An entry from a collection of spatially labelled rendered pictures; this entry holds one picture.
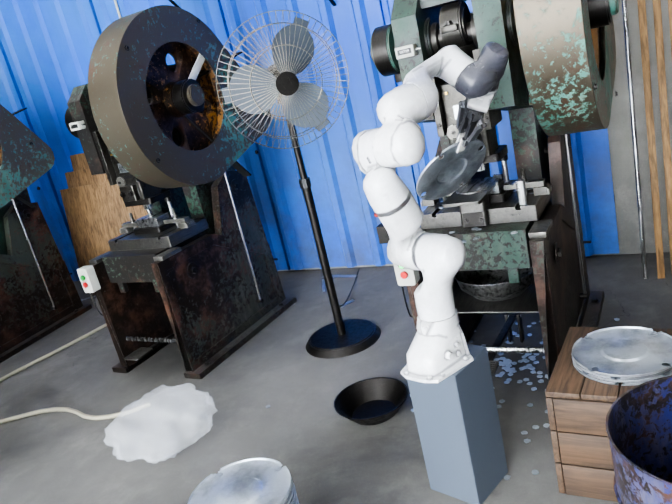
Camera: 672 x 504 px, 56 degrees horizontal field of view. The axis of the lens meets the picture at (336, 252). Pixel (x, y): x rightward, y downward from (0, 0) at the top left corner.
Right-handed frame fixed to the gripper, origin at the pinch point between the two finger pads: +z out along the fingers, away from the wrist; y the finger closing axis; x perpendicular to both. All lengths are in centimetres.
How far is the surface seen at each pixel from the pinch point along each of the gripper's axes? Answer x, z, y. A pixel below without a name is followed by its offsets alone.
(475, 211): -7.3, 26.9, -12.1
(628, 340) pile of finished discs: -8, 9, -81
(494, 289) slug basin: -10, 51, -34
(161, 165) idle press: 81, 66, 88
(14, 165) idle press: 143, 175, 221
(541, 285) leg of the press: -11, 29, -48
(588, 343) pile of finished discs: 0, 15, -75
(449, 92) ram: -12.1, 1.6, 24.1
